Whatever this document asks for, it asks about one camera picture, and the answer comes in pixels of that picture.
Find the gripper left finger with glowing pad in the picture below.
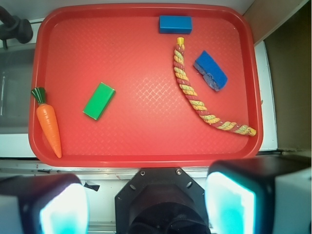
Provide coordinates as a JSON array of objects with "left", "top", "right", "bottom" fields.
[{"left": 0, "top": 174, "right": 89, "bottom": 234}]

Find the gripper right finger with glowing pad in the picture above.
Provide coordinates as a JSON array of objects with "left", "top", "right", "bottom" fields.
[{"left": 205, "top": 156, "right": 312, "bottom": 234}]

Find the orange toy carrot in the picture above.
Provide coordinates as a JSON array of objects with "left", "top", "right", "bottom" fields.
[{"left": 31, "top": 87, "right": 62, "bottom": 158}]

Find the green rectangular block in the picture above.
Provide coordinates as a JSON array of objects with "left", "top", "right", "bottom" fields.
[{"left": 83, "top": 82, "right": 116, "bottom": 120}]

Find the red plastic tray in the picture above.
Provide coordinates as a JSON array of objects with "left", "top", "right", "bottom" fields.
[{"left": 29, "top": 3, "right": 263, "bottom": 168}]

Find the blue sponge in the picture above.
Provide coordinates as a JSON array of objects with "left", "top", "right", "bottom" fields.
[{"left": 194, "top": 51, "right": 228, "bottom": 92}]

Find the blue rectangular block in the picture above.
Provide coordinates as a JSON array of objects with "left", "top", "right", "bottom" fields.
[{"left": 159, "top": 16, "right": 193, "bottom": 34}]

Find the black octagonal mount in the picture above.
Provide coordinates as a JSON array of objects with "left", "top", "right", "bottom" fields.
[{"left": 115, "top": 168, "right": 211, "bottom": 234}]

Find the multicolored twisted rope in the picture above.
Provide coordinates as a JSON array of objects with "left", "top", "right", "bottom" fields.
[{"left": 173, "top": 37, "right": 257, "bottom": 137}]

